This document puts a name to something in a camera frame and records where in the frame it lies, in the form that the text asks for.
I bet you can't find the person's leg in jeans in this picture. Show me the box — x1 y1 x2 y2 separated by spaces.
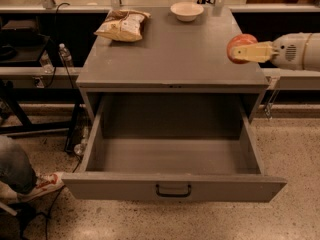
0 136 37 194

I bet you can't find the black drawer handle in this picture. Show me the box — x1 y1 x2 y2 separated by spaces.
155 184 192 198

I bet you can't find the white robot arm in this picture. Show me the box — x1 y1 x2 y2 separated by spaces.
227 33 320 72

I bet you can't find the chip bag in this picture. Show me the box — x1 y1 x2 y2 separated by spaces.
94 10 151 42

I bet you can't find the white bowl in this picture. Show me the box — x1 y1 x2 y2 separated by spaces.
170 2 204 22

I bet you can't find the black cable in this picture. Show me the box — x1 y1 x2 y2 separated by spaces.
19 2 84 240

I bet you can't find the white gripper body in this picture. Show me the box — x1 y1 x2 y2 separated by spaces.
271 33 310 70

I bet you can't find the red apple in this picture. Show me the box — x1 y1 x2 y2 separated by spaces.
227 34 257 64

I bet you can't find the grey open top drawer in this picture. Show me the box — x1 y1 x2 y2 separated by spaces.
63 93 286 202

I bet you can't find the clear water bottle on shelf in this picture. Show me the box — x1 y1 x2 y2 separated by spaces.
59 43 73 68

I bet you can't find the black side table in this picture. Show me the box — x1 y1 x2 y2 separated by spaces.
0 17 84 152

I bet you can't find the water bottle on floor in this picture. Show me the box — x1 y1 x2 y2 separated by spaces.
74 127 89 156

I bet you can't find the white red sneaker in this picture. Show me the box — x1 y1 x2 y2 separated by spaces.
0 172 64 203

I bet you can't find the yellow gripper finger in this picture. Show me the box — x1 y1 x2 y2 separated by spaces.
231 41 279 63

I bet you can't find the grey metal cabinet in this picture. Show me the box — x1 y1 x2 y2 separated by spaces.
77 7 268 119

